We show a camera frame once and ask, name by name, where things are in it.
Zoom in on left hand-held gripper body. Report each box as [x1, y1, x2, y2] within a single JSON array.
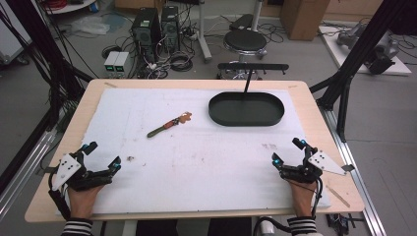
[[48, 151, 114, 193]]

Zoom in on grey and black machine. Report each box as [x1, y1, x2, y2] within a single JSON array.
[[335, 22, 401, 76]]

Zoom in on clear plastic bag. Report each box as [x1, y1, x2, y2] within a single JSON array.
[[69, 15, 111, 36]]

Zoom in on brown cardboard box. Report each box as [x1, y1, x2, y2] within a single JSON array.
[[279, 0, 331, 42]]

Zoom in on white power supply unit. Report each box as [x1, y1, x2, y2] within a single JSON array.
[[112, 51, 131, 79], [103, 50, 121, 79]]

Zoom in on green and orange keychain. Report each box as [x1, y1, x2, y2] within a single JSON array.
[[147, 111, 194, 139]]

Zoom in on silver aluminium rail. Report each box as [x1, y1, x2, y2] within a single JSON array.
[[319, 106, 388, 236], [0, 129, 57, 220]]

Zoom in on person's right hand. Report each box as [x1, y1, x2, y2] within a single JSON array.
[[287, 179, 320, 220]]

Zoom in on narrow black computer tower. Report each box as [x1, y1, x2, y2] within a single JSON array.
[[160, 5, 181, 54]]

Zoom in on person's left hand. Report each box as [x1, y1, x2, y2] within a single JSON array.
[[66, 183, 106, 221]]

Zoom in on black oval tray hanger stand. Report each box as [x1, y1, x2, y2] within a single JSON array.
[[208, 62, 290, 128]]

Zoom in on large black computer tower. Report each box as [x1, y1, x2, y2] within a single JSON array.
[[130, 7, 162, 64]]

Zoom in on black round stool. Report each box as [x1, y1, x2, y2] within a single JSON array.
[[222, 29, 268, 62]]

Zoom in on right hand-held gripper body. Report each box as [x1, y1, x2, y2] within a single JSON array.
[[278, 147, 356, 185]]

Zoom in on round white table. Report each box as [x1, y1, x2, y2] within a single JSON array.
[[42, 0, 98, 16]]

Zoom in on thick black cable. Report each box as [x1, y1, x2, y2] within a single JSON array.
[[251, 215, 293, 236]]

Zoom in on white floor board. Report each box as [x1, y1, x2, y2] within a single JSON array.
[[318, 25, 413, 77]]

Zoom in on white table mat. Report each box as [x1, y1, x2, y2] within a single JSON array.
[[54, 87, 332, 216]]

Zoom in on black metal frame strut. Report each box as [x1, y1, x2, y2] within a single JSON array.
[[0, 0, 94, 132], [309, 0, 417, 144]]

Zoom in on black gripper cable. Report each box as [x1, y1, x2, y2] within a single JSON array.
[[309, 176, 325, 218]]

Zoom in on black floor pedal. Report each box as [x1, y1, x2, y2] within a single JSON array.
[[228, 13, 256, 32]]

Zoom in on thin wooden stick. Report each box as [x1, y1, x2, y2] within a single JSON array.
[[325, 185, 352, 208]]

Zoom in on coiled black cable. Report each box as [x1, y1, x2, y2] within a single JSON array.
[[168, 51, 195, 73]]

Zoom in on small electronics parts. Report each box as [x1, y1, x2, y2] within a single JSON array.
[[325, 211, 366, 236]]

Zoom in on white metal stand leg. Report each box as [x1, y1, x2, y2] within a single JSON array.
[[196, 0, 214, 64]]

